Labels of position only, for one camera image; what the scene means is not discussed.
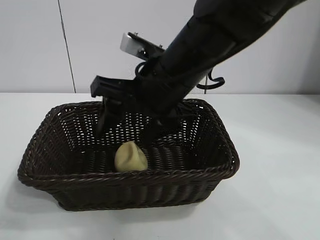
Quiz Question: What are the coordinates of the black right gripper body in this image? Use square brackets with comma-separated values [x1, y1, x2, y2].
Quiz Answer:
[89, 71, 187, 127]

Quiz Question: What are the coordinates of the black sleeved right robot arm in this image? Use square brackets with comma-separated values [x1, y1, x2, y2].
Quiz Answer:
[159, 0, 310, 116]

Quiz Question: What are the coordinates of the pale yellow egg yolk pastry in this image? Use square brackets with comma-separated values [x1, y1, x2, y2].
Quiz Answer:
[114, 140, 149, 173]

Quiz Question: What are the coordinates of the dark brown wicker basket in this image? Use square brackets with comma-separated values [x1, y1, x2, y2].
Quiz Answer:
[17, 98, 240, 213]

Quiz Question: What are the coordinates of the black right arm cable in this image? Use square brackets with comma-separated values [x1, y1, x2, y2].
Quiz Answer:
[196, 67, 226, 92]

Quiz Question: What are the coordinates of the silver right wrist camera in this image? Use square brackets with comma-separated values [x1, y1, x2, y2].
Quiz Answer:
[119, 31, 166, 61]

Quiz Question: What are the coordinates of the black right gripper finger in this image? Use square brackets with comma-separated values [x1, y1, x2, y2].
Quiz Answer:
[143, 117, 163, 148]
[96, 96, 113, 140]

